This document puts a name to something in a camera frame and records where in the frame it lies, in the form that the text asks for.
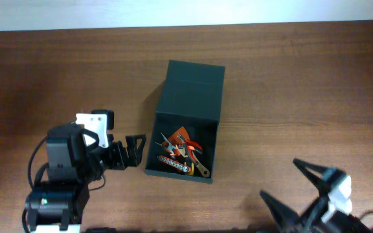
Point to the orange scraper with tan handle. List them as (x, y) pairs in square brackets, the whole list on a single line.
[(184, 151)]

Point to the yellow black ratchet screwdriver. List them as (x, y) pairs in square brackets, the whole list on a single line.
[(191, 170)]

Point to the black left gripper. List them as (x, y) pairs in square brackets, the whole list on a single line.
[(136, 155)]

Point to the orange socket bit rail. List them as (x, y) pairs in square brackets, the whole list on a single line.
[(184, 168)]

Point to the small red cutting pliers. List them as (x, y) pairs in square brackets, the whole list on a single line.
[(190, 148)]

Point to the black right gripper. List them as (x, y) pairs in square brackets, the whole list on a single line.
[(286, 217)]

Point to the orange black needle-nose pliers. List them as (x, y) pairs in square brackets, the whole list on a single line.
[(171, 149)]

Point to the black box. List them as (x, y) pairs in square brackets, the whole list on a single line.
[(191, 99)]

